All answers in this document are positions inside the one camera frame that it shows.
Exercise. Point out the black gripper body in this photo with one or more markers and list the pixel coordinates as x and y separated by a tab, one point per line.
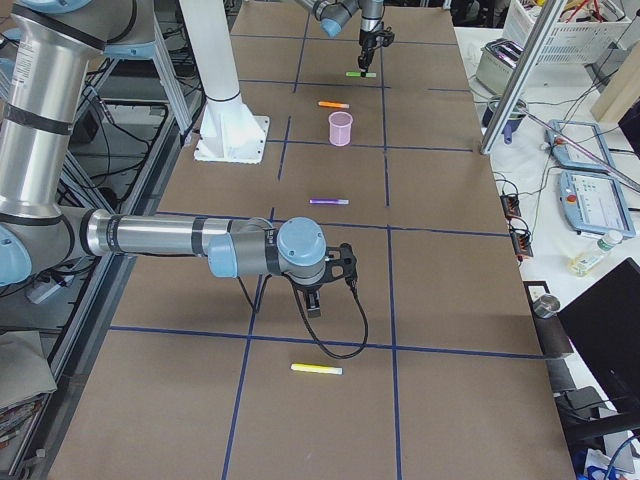
306	287
366	42

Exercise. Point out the green highlighter pen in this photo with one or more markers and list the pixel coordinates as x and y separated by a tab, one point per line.
355	74

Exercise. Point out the yellow highlighter pen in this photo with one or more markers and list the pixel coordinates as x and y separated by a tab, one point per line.
316	369

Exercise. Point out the orange highlighter pen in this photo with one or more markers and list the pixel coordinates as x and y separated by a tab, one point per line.
333	105

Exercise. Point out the purple highlighter pen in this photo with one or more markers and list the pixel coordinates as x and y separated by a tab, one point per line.
329	201

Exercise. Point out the pink mesh pen holder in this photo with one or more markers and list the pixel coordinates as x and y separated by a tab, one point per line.
340	124

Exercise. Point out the silver toaster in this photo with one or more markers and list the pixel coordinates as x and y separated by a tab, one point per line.
498	60

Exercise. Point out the orange black connector strip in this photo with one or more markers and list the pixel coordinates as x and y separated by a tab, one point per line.
519	231

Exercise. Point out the small metal cup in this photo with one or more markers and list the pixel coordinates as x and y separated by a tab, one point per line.
546	306

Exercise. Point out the white plastic crate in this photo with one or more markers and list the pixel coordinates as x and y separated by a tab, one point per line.
584	30

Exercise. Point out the upper teach pendant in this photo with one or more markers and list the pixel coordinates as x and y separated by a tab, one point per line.
588	135

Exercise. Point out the teach pendant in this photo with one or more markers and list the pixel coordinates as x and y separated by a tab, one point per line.
594	203
588	135

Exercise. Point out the clear plastic bottle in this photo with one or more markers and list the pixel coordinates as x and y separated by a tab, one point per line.
584	262

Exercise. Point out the lower teach pendant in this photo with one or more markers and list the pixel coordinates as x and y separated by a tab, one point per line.
594	203

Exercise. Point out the black monitor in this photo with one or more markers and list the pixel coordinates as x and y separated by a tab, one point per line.
603	325

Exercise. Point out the white power strip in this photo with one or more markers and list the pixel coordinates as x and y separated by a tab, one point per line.
42	291

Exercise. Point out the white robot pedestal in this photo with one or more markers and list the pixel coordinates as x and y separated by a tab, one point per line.
229	131

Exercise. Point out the aluminium frame post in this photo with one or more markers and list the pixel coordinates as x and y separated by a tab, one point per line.
546	21

